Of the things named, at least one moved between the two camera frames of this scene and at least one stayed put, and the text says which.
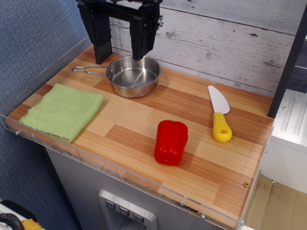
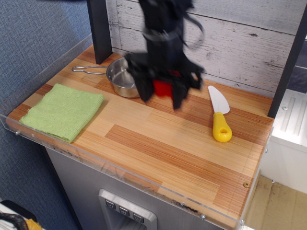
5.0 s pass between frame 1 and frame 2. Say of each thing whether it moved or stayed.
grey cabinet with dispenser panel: stayed
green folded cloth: stayed
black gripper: moved
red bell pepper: moved
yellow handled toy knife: stayed
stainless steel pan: stayed
